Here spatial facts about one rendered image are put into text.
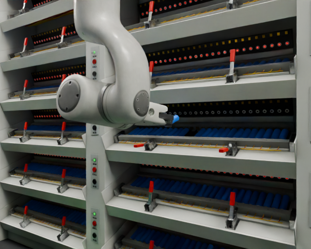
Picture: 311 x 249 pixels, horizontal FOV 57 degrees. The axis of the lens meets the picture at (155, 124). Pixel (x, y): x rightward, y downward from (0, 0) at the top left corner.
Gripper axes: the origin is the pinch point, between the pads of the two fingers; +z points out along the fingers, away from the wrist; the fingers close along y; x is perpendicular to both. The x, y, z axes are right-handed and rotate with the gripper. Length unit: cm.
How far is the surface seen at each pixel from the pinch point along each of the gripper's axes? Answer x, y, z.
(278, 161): 8.8, -27.5, 9.2
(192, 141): 4.5, -2.4, 13.2
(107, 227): 36.0, 29.1, 14.3
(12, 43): -41, 99, 9
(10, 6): -59, 99, 6
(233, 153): 7.5, -16.5, 9.6
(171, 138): 3.7, 4.9, 12.9
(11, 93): -15, 97, 11
